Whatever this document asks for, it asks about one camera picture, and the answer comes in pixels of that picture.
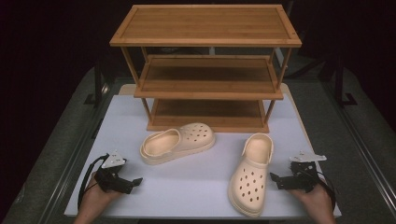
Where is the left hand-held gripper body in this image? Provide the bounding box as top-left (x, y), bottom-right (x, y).
top-left (93, 149), bottom-right (135, 195)

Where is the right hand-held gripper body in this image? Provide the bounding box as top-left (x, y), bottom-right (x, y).
top-left (289, 150), bottom-right (328, 193)

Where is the cream foam clog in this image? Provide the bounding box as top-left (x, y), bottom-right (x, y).
top-left (138, 121), bottom-right (217, 166)
top-left (227, 133), bottom-right (275, 218)

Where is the wooden three-tier shoe rack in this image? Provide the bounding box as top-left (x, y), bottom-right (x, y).
top-left (108, 4), bottom-right (303, 134)

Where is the person's left hand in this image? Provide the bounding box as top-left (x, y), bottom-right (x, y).
top-left (79, 172), bottom-right (124, 217)

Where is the person's right hand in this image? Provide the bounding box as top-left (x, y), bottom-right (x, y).
top-left (289, 177), bottom-right (334, 217)

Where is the black metal stand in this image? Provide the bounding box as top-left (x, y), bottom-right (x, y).
top-left (83, 58), bottom-right (105, 109)
top-left (333, 58), bottom-right (359, 109)

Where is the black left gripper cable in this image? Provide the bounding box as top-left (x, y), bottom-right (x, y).
top-left (77, 153), bottom-right (110, 210)

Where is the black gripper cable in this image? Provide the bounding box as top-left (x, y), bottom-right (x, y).
top-left (77, 153), bottom-right (110, 210)
top-left (315, 174), bottom-right (338, 213)

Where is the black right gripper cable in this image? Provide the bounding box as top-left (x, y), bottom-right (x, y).
top-left (315, 174), bottom-right (338, 213)

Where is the aluminium frame rail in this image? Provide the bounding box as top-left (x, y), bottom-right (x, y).
top-left (321, 79), bottom-right (396, 216)
top-left (36, 82), bottom-right (111, 224)

